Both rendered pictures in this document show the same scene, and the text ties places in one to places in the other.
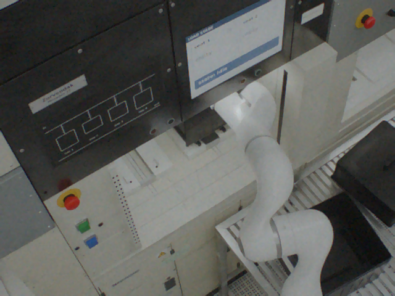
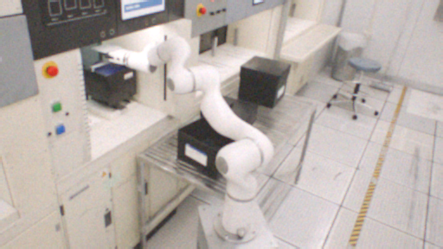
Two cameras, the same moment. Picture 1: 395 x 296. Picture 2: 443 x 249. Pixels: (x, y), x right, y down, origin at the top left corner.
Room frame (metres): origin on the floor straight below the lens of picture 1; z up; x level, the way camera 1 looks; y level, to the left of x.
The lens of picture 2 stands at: (-0.64, 0.44, 1.87)
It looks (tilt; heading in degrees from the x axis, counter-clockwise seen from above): 30 degrees down; 327
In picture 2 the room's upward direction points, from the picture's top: 5 degrees clockwise
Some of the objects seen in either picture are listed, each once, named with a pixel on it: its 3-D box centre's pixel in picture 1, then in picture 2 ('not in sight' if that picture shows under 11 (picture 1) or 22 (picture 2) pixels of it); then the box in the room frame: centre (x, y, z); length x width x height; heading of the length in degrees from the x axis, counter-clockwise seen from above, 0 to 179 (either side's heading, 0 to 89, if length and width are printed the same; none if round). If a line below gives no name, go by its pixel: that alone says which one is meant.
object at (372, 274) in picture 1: (329, 251); (213, 143); (0.68, -0.40, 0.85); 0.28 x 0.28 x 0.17; 21
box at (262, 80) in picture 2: not in sight; (263, 81); (1.19, -1.12, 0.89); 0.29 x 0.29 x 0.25; 33
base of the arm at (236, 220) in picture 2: not in sight; (238, 209); (0.21, -0.25, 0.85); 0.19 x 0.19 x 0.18
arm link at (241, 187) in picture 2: not in sight; (238, 170); (0.20, -0.22, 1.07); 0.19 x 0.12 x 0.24; 98
